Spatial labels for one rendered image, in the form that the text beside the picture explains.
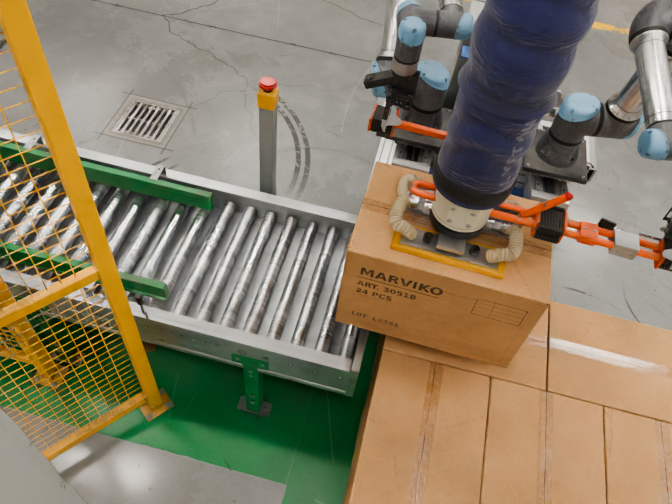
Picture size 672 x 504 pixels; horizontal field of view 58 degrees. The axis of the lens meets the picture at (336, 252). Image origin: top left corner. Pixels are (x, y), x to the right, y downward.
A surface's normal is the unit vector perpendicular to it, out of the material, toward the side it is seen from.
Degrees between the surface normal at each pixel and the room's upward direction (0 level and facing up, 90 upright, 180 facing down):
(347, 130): 0
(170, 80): 0
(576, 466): 0
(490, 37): 76
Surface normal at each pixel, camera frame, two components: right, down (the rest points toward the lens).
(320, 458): 0.09, -0.60
